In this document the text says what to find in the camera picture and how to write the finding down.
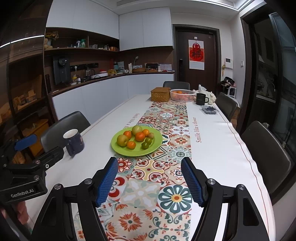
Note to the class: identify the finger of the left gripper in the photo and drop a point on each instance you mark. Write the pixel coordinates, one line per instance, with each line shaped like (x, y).
(25, 142)
(49, 159)

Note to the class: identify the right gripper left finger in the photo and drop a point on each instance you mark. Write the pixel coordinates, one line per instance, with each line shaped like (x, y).
(91, 193)

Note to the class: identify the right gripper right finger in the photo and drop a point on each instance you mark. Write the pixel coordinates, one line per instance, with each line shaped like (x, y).
(208, 194)

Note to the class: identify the orange fruit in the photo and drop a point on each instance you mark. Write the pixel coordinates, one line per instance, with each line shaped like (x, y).
(140, 137)

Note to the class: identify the yellow-green pear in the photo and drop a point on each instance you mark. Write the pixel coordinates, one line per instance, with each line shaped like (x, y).
(136, 129)

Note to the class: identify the small green fruit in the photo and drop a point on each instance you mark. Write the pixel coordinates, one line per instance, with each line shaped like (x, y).
(148, 140)

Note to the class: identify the small orange tangerine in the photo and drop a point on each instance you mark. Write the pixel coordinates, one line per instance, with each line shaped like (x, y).
(146, 132)

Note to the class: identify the left hand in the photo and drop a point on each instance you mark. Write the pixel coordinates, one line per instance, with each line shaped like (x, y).
(22, 213)

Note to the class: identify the dark chair left near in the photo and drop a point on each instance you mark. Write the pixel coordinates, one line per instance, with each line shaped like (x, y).
(53, 136)

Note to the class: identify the dark chair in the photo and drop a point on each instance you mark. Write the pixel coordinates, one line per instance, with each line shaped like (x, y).
(53, 136)
(227, 105)
(272, 160)

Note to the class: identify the navy blue mug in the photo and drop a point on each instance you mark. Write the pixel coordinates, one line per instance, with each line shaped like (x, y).
(74, 142)

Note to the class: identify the patterned table runner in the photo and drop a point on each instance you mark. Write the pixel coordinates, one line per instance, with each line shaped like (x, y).
(149, 198)

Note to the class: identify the large yellow pear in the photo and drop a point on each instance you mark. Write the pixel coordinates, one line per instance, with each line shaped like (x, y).
(122, 140)

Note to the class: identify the small orange behind pear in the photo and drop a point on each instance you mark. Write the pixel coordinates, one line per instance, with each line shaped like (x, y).
(131, 145)

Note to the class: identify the green plate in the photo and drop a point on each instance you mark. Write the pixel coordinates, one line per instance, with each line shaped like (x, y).
(138, 150)

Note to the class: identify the dark chair right near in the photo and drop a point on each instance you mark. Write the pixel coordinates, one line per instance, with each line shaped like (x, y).
(272, 160)

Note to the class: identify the dark chair right far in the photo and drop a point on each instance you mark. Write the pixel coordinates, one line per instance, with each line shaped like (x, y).
(227, 105)

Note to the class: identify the black mug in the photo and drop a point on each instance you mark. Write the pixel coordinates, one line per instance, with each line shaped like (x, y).
(201, 99)

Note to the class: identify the woven wicker box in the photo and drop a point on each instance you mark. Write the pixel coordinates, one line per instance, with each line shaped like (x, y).
(160, 94)

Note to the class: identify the dark chair far end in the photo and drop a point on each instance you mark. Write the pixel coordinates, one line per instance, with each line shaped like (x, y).
(177, 85)

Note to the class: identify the red door poster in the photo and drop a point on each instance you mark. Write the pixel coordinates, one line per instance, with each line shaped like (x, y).
(196, 55)

